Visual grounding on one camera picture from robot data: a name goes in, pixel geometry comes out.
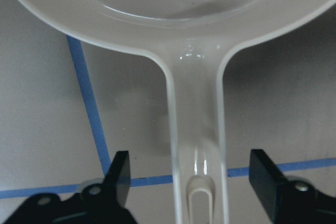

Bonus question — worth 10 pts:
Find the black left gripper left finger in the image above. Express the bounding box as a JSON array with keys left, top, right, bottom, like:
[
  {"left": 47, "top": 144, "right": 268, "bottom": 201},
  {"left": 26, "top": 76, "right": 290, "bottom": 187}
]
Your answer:
[{"left": 5, "top": 151, "right": 136, "bottom": 223}]

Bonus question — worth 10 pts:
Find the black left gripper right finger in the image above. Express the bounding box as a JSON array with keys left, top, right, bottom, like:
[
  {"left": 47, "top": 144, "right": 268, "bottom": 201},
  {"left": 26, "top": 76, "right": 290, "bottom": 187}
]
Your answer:
[{"left": 249, "top": 149, "right": 335, "bottom": 223}]

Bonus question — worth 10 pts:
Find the beige plastic dustpan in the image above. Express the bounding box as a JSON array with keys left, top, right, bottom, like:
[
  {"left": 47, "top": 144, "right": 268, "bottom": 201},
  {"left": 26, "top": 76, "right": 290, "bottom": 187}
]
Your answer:
[{"left": 19, "top": 0, "right": 335, "bottom": 223}]

